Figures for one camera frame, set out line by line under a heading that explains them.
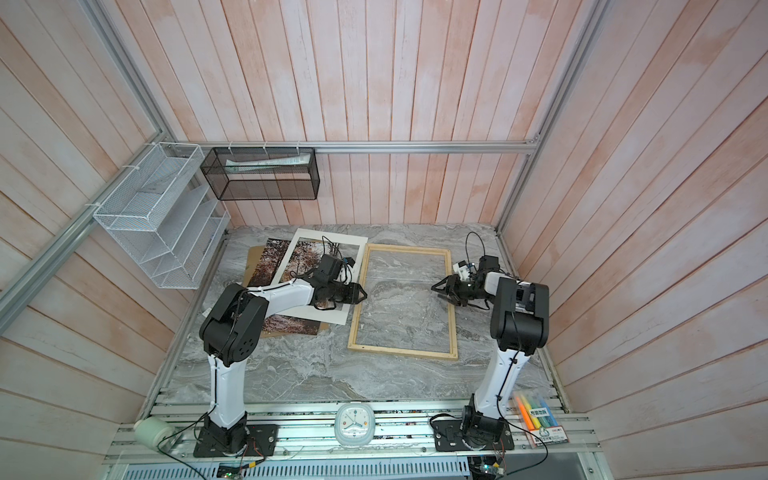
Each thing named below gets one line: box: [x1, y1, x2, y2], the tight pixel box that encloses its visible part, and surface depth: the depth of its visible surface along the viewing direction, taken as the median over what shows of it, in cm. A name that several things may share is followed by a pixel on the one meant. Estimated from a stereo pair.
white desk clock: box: [334, 402, 376, 448], surface depth 75 cm
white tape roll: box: [134, 416, 176, 452], surface depth 70 cm
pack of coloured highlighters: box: [513, 394, 570, 449], surface depth 77 cm
